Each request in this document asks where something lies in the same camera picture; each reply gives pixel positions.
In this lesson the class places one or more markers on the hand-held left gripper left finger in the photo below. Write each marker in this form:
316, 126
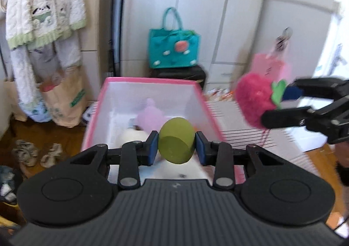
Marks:
153, 149

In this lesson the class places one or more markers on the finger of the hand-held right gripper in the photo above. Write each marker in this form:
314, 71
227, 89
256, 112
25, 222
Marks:
283, 117
293, 93

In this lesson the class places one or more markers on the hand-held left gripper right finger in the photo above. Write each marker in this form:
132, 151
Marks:
200, 149

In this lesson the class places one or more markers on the green ball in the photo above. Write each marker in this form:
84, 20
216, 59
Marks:
176, 142

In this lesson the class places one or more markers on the purple plush toy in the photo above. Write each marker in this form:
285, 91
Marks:
150, 120

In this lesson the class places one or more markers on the red strawberry plush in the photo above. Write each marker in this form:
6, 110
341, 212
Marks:
250, 98

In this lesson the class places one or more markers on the pink storage box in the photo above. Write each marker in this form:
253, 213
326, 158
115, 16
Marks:
131, 98

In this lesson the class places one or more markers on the person's right forearm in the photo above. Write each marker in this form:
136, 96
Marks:
342, 153

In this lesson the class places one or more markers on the pink paper shopping bag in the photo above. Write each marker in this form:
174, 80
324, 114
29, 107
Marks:
264, 64

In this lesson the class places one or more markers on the striped bed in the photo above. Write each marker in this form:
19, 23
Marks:
245, 139

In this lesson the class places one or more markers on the small white orange figurines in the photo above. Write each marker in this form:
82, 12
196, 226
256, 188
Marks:
218, 95

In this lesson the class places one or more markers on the white door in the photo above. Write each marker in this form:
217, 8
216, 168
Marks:
335, 30

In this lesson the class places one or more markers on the black suitcase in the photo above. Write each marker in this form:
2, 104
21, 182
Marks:
185, 74

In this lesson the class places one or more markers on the brown paper bag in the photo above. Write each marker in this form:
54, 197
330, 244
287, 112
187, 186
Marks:
62, 98

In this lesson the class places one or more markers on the teal felt tote bag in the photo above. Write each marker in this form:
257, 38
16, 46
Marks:
163, 44

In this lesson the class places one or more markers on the light blue printed bag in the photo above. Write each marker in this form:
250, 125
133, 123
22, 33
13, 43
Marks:
35, 112

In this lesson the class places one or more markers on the grey wardrobe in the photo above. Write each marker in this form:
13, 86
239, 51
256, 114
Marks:
207, 3

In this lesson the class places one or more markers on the grey hanging garment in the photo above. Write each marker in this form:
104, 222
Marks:
46, 57

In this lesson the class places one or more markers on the dark cloth pile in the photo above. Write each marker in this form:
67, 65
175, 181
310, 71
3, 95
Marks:
9, 183

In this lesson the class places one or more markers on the black vertical frame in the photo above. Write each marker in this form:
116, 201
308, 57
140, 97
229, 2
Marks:
118, 16

